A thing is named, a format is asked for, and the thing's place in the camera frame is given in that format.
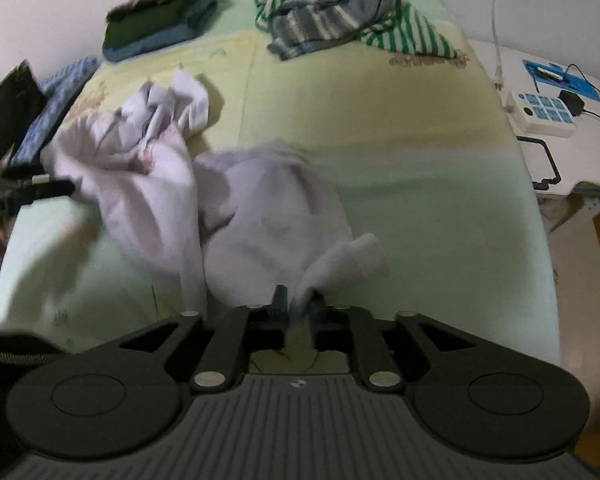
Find white t-shirt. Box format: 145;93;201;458
41;70;388;313

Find blue white checkered cloth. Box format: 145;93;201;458
8;56;100;166

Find folded dark green garment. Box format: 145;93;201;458
102;0;218;49

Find yellow green baby blanket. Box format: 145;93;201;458
0;0;560;363

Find white power strip blue sockets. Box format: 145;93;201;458
506;91;576;138

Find green white striped shirt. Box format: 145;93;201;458
253;0;456;60

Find white side desk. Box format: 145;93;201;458
470;40;600;234

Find grey blue striped sweater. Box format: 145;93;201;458
268;0;384;61

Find blue tray on desk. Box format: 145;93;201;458
522;58;600;102

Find black wire bracket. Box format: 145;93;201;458
517;136;562;192

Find white power cord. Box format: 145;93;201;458
488;0;516;111

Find black power adapter with cable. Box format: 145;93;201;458
557;63;600;121

